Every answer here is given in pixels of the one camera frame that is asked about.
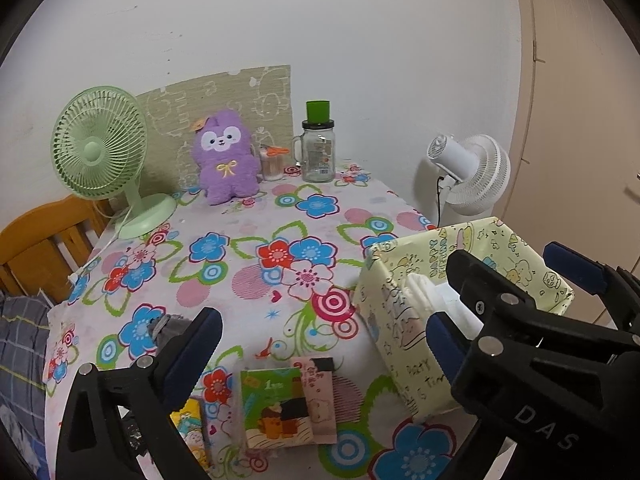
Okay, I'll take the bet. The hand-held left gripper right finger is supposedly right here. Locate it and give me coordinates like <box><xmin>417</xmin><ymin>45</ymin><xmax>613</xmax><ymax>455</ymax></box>
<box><xmin>426</xmin><ymin>311</ymin><xmax>506</xmax><ymax>423</ymax></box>

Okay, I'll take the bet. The small clear cup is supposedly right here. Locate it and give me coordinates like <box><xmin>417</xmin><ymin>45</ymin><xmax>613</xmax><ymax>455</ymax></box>
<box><xmin>258</xmin><ymin>144</ymin><xmax>291</xmax><ymax>182</ymax></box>

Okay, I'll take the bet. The dark blue plaid bedding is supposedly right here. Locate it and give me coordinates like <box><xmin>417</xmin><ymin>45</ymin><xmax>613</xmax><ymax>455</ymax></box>
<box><xmin>0</xmin><ymin>294</ymin><xmax>52</xmax><ymax>463</ymax></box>

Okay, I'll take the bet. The floral tablecloth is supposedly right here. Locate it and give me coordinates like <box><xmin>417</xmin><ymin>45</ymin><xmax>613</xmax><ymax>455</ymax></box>
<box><xmin>44</xmin><ymin>160</ymin><xmax>506</xmax><ymax>480</ymax></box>

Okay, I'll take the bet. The yellow printed packet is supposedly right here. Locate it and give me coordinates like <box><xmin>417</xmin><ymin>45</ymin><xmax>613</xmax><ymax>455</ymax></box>
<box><xmin>169</xmin><ymin>397</ymin><xmax>212</xmax><ymax>470</ymax></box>

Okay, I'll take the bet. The beige patterned foam mat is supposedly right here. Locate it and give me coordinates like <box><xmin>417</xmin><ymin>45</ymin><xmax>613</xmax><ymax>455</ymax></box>
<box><xmin>135</xmin><ymin>65</ymin><xmax>294</xmax><ymax>197</ymax></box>

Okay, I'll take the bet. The purple plush toy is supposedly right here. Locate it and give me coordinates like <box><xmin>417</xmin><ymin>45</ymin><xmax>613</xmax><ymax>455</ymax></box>
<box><xmin>192</xmin><ymin>109</ymin><xmax>262</xmax><ymax>207</ymax></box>

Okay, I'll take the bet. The white tissue pack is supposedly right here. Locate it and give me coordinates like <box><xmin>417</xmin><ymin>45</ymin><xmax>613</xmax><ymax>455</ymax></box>
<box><xmin>401</xmin><ymin>272</ymin><xmax>483</xmax><ymax>337</ymax></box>

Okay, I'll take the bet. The yellow cartoon-print box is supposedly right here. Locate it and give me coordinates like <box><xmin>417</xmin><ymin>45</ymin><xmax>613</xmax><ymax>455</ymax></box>
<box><xmin>352</xmin><ymin>216</ymin><xmax>575</xmax><ymax>423</ymax></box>

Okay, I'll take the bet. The green printed packet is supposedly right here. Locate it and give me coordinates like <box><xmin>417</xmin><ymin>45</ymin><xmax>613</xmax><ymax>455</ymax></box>
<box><xmin>240</xmin><ymin>366</ymin><xmax>317</xmax><ymax>451</ymax></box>

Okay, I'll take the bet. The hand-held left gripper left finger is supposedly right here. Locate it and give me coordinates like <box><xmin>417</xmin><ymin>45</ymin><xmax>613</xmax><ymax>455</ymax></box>
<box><xmin>56</xmin><ymin>306</ymin><xmax>224</xmax><ymax>480</ymax></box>

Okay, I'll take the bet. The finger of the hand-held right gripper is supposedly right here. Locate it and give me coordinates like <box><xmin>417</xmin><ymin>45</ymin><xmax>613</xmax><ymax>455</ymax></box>
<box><xmin>544</xmin><ymin>241</ymin><xmax>640</xmax><ymax>346</ymax></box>
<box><xmin>446</xmin><ymin>249</ymin><xmax>546</xmax><ymax>333</ymax></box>

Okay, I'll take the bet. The pink printed packet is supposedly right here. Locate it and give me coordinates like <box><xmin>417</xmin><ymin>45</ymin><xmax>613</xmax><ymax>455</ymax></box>
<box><xmin>294</xmin><ymin>356</ymin><xmax>339</xmax><ymax>445</ymax></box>

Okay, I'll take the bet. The white fan cable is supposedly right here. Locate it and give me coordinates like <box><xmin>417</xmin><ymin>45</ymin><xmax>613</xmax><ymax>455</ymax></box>
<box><xmin>69</xmin><ymin>207</ymin><xmax>132</xmax><ymax>283</ymax></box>

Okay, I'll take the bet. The grey drawstring pouch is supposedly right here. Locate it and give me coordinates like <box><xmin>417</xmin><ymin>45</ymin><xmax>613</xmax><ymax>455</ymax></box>
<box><xmin>149</xmin><ymin>314</ymin><xmax>193</xmax><ymax>358</ymax></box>

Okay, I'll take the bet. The glass mug jar green lid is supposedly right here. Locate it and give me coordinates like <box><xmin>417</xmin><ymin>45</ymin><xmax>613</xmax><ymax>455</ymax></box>
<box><xmin>292</xmin><ymin>101</ymin><xmax>337</xmax><ymax>184</ymax></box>

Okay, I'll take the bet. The white desk fan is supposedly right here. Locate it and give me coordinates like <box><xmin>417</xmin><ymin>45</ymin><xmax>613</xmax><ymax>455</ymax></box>
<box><xmin>427</xmin><ymin>133</ymin><xmax>512</xmax><ymax>218</ymax></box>

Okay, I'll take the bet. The beige door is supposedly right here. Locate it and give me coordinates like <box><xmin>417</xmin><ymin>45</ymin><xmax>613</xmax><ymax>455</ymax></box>
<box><xmin>512</xmin><ymin>0</ymin><xmax>640</xmax><ymax>333</ymax></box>

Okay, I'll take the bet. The green desk fan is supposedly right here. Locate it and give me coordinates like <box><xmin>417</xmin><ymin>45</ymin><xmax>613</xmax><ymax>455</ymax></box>
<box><xmin>52</xmin><ymin>87</ymin><xmax>178</xmax><ymax>240</ymax></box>

